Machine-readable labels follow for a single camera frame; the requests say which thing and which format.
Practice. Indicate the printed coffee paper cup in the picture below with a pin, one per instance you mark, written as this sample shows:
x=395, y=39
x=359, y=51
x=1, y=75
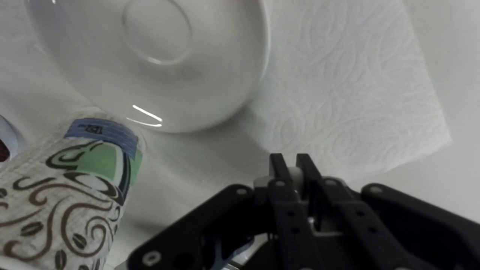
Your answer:
x=65, y=199

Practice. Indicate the white saucer plate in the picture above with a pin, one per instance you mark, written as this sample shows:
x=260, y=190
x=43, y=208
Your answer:
x=151, y=60

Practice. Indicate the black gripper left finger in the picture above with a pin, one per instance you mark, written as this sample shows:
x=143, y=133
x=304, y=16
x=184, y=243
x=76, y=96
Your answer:
x=286, y=225

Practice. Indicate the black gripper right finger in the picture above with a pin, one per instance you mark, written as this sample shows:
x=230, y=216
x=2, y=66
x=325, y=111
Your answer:
x=391, y=229

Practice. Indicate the white paper towel under plate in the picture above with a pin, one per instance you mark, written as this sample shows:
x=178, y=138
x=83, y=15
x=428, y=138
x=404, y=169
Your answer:
x=350, y=90

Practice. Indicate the white lid with coffee beans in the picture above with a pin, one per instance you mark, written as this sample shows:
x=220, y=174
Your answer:
x=7, y=142

